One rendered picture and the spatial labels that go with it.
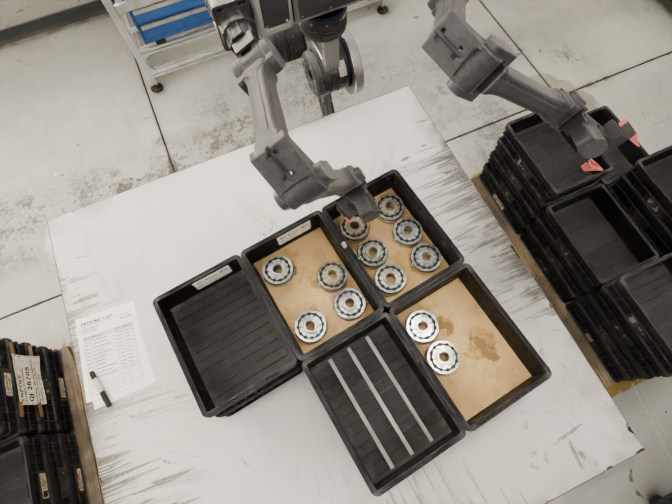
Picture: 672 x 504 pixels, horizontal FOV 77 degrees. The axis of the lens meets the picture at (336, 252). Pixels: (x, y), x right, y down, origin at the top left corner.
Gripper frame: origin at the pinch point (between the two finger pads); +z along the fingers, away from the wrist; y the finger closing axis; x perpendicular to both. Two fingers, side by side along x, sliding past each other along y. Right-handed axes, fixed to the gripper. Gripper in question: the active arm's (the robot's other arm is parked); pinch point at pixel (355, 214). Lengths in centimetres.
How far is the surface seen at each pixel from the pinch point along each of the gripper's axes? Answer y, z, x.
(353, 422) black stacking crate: -39, 10, -49
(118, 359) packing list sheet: -92, 23, 15
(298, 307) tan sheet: -32.0, 10.8, -11.1
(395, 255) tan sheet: 4.7, 11.4, -16.2
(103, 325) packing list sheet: -91, 23, 29
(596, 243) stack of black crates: 95, 58, -57
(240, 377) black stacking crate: -59, 10, -18
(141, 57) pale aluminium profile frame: -18, 70, 187
